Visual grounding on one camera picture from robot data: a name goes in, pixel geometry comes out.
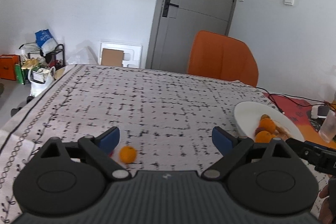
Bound black door handle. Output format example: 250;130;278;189
162;0;179;18

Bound peeled citrus segments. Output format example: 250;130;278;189
274;121;291;141

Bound patterned white tablecloth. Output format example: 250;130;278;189
0;64;336;224

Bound red orange placemat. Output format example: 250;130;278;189
262;91;335;149

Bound orange chair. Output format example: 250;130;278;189
187;31;259;87

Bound brown cardboard piece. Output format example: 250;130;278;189
101;48;123;67

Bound person's right hand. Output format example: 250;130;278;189
318;185;334;224

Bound grey door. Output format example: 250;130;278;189
145;0;236;73

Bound blue white plastic bag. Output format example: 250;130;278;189
35;29;58;55

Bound white round plate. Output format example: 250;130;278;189
234;102;304;142

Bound large orange mandarin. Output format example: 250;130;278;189
259;119;276;134

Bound yellow-brown round fruit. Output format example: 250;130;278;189
260;114;270;120

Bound black USB cable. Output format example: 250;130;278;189
256;86;334;114

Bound white charger adapter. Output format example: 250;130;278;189
311;105;330;119

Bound green box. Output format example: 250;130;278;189
14;64;30;85

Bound small orange fruit on cloth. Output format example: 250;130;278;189
119;145;137;164

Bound orange box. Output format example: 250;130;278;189
0;55;19;81

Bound white foam packaging board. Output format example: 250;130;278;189
99;42;142;68

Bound clear plastic cup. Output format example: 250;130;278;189
318;110;336;143

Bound dark red plum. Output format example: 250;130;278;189
255;127;265;135

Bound white wall switch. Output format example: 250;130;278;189
283;0;295;6

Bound white plastic bag with box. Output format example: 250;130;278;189
28;67;56;97

